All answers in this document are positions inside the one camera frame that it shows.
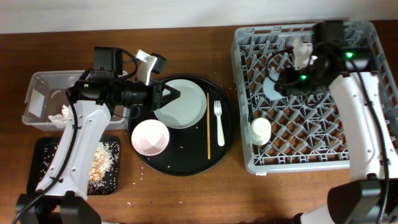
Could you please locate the clear plastic waste bin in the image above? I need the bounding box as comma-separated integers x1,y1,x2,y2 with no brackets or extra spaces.
21,70,131,132

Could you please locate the pink bowl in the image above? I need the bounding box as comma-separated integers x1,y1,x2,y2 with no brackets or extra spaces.
131,119,170,156

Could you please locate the white plastic fork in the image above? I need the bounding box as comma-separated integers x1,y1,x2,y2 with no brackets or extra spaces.
213,100,225,146

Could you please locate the cooked rice pile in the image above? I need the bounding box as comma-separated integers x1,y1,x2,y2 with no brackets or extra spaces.
37,141,121,194

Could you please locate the round black serving tray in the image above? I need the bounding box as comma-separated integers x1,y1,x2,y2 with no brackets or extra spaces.
137,75,236,176

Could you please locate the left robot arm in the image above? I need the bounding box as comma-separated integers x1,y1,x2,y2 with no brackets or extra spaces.
13,47,180,223

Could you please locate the wooden chopstick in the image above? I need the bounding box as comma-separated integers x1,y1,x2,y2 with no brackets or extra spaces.
206,92,211,160

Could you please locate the cream plastic cup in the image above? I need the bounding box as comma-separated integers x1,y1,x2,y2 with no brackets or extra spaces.
251,118,271,146

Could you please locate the black rectangular tray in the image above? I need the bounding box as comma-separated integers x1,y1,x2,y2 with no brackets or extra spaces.
27,136,121,194

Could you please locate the white napkin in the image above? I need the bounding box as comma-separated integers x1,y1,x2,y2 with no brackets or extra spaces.
48,105,69,123

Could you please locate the grey dishwasher rack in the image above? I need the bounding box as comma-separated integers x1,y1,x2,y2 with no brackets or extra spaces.
230,21,398,175

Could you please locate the grey round plate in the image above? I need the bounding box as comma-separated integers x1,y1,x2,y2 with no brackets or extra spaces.
154,79,206,129

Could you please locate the light blue plastic cup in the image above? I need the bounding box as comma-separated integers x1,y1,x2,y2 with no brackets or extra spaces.
262,77,284,101

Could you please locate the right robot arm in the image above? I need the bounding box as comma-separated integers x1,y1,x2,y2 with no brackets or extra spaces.
275,21,397,223

